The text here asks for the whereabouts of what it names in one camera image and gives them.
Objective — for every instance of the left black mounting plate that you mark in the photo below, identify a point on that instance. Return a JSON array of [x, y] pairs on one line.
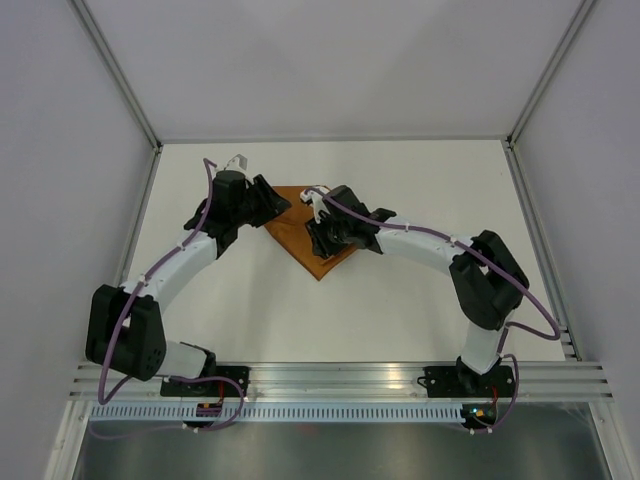
[[232, 381]]

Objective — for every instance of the black mounting plate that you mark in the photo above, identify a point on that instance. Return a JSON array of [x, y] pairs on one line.
[[457, 383], [232, 381]]

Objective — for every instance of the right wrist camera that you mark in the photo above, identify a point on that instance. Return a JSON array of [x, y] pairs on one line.
[[314, 198]]

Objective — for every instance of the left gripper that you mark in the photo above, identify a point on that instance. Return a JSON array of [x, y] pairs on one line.
[[268, 198]]

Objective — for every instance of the slotted cable duct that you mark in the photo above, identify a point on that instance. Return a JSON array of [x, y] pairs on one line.
[[283, 412]]

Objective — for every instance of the left aluminium frame post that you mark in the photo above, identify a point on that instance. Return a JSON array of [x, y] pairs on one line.
[[100, 44]]

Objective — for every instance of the aluminium frame post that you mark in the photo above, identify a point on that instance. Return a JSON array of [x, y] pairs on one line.
[[560, 53], [100, 44]]

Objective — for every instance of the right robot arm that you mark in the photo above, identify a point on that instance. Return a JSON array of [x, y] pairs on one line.
[[485, 275]]

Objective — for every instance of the right aluminium frame post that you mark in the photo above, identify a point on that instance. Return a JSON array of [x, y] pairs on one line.
[[560, 53]]

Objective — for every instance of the brown cloth napkin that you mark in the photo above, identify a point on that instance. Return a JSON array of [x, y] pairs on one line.
[[289, 231]]

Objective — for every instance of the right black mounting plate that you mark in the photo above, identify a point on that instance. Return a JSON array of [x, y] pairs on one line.
[[457, 383]]

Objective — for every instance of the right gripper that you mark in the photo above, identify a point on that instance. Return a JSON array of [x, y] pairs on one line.
[[322, 245]]

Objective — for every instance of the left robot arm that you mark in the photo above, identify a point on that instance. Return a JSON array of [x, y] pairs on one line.
[[126, 332]]

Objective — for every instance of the aluminium front rail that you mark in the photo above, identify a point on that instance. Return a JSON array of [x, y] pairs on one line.
[[539, 382]]

